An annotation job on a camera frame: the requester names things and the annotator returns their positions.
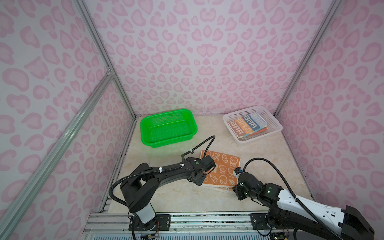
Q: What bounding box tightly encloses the peach patterned towel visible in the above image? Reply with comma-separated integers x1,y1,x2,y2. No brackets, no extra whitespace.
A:
202,151,241,190

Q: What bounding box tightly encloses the orange blue lettered towel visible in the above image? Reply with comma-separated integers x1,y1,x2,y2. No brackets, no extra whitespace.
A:
228,113,268,139

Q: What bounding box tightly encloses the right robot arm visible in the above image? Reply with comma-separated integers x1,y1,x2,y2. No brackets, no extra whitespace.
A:
233,168,375,240

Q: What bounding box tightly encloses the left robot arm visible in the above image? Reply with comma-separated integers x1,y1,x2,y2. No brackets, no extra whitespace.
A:
118,156,216,224

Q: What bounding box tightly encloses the green plastic basket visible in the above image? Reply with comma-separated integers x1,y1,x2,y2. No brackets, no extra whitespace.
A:
140,109,198,148

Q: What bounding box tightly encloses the white plastic basket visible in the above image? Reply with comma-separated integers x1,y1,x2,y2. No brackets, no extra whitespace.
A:
223,106,283,146

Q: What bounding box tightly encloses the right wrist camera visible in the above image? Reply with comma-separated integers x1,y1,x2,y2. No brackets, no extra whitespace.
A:
234,167,242,176

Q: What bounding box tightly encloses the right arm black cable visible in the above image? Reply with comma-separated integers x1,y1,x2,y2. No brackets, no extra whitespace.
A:
241,157,346,240

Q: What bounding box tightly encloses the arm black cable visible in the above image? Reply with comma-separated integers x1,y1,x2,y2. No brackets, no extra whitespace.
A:
241,157,346,240
108,135,216,207

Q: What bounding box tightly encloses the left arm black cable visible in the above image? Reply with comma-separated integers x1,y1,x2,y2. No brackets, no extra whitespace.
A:
108,135,216,207

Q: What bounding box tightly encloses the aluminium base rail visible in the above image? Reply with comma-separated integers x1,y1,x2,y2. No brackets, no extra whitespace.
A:
82,211,343,240

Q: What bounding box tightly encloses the aluminium frame post right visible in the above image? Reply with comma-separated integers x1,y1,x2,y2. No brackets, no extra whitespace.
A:
274,0,344,118

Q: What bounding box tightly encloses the aluminium frame post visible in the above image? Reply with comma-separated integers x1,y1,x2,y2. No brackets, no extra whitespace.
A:
73,0,137,120
274,0,344,118

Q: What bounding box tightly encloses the aluminium frame post left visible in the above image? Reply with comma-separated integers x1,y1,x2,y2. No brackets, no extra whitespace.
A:
73,0,137,120

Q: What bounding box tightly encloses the aluminium diagonal frame bar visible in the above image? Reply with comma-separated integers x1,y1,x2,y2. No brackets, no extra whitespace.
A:
0,73,114,232

